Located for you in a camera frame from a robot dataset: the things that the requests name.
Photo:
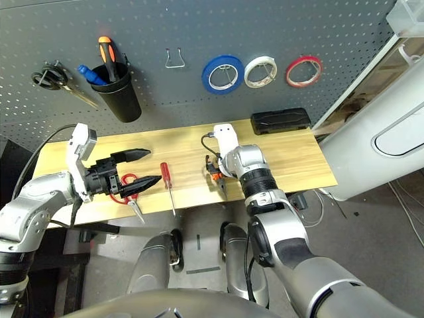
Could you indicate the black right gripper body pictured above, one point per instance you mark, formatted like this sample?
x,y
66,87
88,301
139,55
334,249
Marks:
x,y
212,165

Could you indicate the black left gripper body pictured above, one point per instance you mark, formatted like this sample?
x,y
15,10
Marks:
x,y
99,179

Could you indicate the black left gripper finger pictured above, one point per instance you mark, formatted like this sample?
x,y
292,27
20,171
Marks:
x,y
140,186
130,155

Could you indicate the red tape roll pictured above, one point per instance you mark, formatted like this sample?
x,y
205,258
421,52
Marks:
x,y
289,74

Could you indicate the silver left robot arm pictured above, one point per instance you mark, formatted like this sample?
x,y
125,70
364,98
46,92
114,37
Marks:
x,y
30,205

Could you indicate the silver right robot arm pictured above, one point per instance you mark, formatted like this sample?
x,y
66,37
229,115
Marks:
x,y
288,251

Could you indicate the grey metal pegboard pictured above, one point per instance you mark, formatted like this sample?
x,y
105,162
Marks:
x,y
198,30

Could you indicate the black plastic cup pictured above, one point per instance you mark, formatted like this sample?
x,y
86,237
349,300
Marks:
x,y
124,102

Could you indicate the silver left robot leg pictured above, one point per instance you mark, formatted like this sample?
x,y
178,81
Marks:
x,y
149,265

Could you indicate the silver robot leg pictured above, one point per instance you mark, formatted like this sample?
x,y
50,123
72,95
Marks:
x,y
242,265
149,265

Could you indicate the black tool case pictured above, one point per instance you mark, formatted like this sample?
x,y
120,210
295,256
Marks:
x,y
281,121

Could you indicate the blue tape roll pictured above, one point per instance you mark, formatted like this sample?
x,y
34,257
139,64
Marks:
x,y
206,77

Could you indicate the black equipment case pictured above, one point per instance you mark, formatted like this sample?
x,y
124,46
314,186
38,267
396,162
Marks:
x,y
6,155

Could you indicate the white tape roll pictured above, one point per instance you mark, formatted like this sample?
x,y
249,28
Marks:
x,y
247,73

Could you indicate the silver right robot leg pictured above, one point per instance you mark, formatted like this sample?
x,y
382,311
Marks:
x,y
242,265

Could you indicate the orange black screwdriver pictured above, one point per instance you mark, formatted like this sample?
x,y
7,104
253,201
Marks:
x,y
107,53

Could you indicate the grey robot torso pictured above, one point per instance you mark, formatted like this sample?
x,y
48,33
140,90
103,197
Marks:
x,y
165,304

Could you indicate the clear plastic bin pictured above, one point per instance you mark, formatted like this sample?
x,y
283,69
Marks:
x,y
407,16

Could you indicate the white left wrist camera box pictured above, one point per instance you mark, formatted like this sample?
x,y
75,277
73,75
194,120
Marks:
x,y
74,159

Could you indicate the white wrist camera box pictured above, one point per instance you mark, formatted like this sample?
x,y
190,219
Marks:
x,y
74,159
227,137

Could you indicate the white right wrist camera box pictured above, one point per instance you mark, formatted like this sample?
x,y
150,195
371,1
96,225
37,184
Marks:
x,y
227,137

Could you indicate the white frame shelf unit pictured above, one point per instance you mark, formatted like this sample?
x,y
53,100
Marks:
x,y
381,76

